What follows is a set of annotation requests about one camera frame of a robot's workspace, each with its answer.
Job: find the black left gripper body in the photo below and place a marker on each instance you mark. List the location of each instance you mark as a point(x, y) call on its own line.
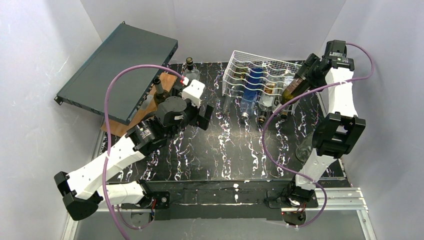
point(204, 116)

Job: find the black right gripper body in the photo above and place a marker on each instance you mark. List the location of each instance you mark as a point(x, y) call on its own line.
point(309, 71)

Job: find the dark green wine bottle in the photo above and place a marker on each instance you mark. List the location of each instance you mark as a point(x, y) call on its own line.
point(293, 91)

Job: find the blue square glass bottle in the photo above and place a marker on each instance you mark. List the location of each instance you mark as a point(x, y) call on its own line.
point(254, 80)

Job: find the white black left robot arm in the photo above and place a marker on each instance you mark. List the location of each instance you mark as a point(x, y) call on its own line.
point(86, 189)

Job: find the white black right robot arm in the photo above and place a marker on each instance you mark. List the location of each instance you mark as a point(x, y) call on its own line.
point(340, 130)

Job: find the clear bottle white label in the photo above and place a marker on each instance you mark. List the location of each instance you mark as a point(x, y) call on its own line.
point(287, 111)

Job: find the dark bottle on wooden board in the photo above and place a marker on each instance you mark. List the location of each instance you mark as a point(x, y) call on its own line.
point(161, 94)

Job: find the clear square bottle black cap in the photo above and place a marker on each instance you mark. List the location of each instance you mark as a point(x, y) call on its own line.
point(190, 71)

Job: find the dark grey rack server box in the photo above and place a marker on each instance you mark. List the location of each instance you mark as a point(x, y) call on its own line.
point(125, 47)

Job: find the brown wooden board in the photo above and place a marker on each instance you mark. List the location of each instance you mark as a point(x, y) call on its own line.
point(148, 106)

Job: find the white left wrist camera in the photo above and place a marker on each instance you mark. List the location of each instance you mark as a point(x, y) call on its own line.
point(193, 90)

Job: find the white wire wine rack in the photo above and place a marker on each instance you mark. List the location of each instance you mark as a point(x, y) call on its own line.
point(241, 63)

